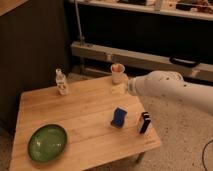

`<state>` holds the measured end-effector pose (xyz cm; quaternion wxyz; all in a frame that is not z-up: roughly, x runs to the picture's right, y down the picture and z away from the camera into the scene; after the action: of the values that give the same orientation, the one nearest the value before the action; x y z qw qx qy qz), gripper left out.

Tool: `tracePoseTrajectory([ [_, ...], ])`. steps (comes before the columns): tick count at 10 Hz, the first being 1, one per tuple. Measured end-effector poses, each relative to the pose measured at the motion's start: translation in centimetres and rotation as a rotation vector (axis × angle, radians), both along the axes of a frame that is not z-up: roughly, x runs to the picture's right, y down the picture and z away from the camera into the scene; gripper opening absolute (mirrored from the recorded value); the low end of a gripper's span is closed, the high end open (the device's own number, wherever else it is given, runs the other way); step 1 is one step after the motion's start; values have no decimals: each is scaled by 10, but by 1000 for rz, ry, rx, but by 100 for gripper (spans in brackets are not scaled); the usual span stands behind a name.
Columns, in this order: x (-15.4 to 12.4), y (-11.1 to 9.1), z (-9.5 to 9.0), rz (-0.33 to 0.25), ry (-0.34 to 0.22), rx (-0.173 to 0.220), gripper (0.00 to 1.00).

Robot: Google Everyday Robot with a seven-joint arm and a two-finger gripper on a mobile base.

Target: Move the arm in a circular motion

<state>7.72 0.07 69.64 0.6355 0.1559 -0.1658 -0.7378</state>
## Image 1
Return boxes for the white paper cup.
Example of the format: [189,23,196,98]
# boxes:
[110,63,125,84]

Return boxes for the blue sponge block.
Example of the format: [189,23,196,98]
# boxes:
[111,108,127,128]

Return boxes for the black and white box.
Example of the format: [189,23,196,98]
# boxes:
[138,112,151,134]

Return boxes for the green round plate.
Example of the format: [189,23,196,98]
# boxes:
[27,124,67,163]

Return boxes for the upper metal shelf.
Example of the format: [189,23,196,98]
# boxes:
[69,0,213,21]

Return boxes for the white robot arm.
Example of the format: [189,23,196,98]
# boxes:
[111,71,213,116]

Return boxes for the clear plastic bottle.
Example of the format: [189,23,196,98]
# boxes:
[55,68,68,95]

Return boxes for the black handle strap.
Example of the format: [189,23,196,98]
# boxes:
[168,56,202,69]

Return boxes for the black floor cable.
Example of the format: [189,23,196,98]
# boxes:
[201,139,213,171]

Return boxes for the grey metal shelf beam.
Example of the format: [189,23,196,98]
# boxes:
[71,42,213,82]

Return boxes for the metal vertical pole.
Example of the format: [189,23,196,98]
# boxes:
[74,0,85,46]

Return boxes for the wooden table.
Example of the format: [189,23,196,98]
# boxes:
[10,77,161,171]

